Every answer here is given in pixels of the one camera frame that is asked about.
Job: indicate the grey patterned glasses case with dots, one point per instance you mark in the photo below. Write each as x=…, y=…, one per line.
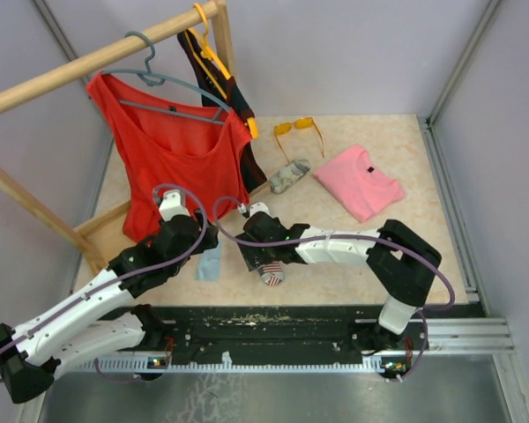
x=289, y=175

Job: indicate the wooden clothes rack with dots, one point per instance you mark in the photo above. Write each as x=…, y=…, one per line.
x=215, y=11

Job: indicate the dark navy maroon garment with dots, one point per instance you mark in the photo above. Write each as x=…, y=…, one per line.
x=252, y=175

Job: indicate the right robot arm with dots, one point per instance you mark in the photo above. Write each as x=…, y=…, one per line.
x=401, y=260

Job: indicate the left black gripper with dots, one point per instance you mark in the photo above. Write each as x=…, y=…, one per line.
x=210, y=239

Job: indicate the narrow blue cleaning cloth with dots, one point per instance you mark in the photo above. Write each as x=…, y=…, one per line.
x=208, y=267

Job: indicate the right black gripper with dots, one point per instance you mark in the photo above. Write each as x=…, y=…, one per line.
x=247, y=248

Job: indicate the folded pink t-shirt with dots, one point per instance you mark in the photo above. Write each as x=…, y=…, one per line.
x=361, y=187

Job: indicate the red tank top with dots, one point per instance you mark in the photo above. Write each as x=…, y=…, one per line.
x=161, y=141

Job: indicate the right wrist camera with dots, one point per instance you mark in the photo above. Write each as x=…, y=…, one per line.
x=248, y=210

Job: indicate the grey-blue clothes hanger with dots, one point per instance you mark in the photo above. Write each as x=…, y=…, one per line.
x=152, y=79

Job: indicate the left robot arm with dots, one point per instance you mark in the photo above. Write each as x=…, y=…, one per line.
x=38, y=352

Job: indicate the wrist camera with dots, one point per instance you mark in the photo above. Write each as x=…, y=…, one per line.
x=172, y=204
x=248, y=210

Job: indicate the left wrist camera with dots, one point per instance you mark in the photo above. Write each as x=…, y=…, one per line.
x=172, y=204

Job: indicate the yellow clothes hanger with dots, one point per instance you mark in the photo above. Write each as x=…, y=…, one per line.
x=216, y=74

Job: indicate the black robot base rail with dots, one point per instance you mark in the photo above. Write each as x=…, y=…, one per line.
x=299, y=340

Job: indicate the orange sunglasses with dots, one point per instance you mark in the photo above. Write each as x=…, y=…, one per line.
x=300, y=124

